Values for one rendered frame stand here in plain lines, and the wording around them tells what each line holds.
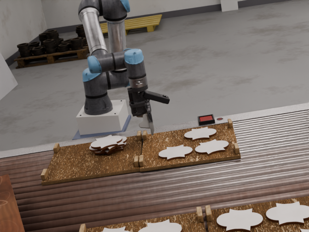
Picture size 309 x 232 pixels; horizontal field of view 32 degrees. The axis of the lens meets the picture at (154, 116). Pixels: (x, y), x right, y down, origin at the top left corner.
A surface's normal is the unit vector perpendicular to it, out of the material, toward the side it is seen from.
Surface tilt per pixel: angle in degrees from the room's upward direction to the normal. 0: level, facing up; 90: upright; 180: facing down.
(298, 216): 0
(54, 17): 90
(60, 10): 90
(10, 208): 0
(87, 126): 90
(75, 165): 0
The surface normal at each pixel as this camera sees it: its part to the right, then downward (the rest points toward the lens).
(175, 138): -0.17, -0.92
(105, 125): -0.12, 0.37
